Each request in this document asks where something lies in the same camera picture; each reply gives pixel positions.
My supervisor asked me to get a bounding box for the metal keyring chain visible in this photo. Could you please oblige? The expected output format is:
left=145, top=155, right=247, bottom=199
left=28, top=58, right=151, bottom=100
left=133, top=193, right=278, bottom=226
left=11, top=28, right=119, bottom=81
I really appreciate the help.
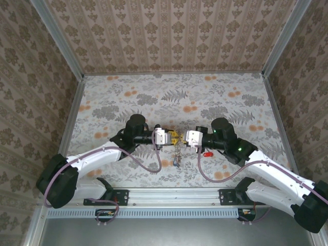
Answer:
left=172, top=125, right=187, bottom=167

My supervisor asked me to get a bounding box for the floral table cover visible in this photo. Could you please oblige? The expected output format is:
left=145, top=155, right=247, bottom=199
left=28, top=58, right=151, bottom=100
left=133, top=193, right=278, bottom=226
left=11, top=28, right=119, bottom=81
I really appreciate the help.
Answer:
left=55, top=73, right=298, bottom=188

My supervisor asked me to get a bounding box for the grey metal panel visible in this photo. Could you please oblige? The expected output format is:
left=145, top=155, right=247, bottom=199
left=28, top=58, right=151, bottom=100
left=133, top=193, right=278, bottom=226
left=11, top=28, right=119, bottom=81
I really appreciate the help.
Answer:
left=38, top=217, right=317, bottom=246

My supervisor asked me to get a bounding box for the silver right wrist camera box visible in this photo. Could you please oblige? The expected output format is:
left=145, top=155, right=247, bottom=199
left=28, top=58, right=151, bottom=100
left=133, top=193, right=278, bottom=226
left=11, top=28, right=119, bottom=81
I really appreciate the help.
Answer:
left=186, top=130, right=203, bottom=149

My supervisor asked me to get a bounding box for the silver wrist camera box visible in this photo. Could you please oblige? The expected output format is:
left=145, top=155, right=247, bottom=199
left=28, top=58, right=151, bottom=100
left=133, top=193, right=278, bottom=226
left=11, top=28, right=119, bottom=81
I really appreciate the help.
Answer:
left=153, top=128, right=172, bottom=146
left=186, top=130, right=203, bottom=149

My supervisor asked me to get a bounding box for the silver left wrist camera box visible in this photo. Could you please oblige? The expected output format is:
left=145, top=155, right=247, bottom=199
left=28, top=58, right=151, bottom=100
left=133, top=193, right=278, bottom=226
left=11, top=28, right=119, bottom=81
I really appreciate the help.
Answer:
left=153, top=128, right=172, bottom=146

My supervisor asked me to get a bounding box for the wide aluminium mounting rail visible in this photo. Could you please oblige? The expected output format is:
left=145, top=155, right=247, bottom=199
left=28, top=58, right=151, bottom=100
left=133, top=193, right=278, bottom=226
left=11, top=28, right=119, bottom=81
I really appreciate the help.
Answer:
left=38, top=186, right=316, bottom=209

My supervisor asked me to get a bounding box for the aluminium side rail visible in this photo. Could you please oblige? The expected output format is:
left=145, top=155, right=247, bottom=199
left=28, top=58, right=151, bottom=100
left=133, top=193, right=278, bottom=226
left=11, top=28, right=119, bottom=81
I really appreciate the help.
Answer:
left=263, top=76, right=300, bottom=177
left=55, top=76, right=87, bottom=157

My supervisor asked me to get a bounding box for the thin aluminium frame bar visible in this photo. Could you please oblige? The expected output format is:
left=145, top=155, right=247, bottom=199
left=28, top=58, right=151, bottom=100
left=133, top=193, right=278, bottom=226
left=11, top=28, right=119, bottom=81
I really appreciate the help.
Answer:
left=82, top=69, right=265, bottom=76

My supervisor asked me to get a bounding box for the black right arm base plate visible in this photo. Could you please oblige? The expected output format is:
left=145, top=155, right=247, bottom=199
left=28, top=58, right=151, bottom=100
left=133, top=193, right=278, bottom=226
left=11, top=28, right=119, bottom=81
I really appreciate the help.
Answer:
left=219, top=189, right=267, bottom=206

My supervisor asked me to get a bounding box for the grey slotted cable duct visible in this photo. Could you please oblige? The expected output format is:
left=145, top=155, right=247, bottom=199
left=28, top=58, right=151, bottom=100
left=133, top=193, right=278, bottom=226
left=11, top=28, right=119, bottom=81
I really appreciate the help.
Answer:
left=47, top=208, right=239, bottom=219

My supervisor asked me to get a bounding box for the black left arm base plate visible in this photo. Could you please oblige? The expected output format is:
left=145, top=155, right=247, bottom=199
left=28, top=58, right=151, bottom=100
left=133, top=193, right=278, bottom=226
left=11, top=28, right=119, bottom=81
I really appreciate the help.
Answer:
left=84, top=189, right=129, bottom=206

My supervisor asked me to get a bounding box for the small wired connector board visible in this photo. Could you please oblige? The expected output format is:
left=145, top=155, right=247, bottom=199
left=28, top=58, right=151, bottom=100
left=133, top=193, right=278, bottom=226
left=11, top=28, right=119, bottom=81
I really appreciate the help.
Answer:
left=237, top=208, right=257, bottom=222
left=95, top=209, right=116, bottom=223

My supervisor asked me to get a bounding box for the aluminium frame post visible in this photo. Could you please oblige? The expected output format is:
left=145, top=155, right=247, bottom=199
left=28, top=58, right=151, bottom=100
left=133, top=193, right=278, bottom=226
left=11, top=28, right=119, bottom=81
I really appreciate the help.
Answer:
left=30, top=0, right=85, bottom=80
left=261, top=0, right=313, bottom=79

